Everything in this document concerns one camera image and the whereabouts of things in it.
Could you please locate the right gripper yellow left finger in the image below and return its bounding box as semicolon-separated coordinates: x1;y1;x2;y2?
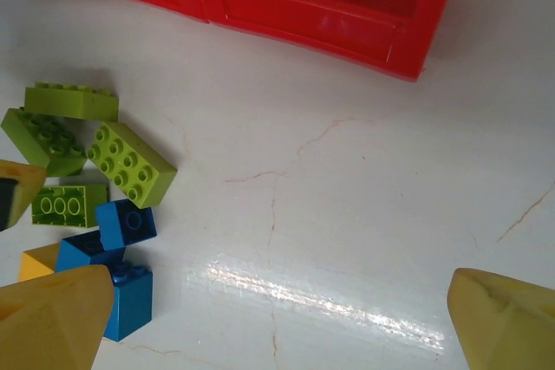
0;264;116;370

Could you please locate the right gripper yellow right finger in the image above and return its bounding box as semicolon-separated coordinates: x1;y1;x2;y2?
446;268;555;370

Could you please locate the yellow lego brick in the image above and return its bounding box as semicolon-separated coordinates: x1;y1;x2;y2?
18;243;61;282

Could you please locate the blue lego brick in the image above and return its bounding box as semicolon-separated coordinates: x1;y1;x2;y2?
55;230;127;275
95;198;157;252
102;260;154;342

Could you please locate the green lego brick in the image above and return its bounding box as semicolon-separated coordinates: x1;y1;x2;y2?
86;121;178;209
0;107;88;178
23;81;120;122
30;183;109;230

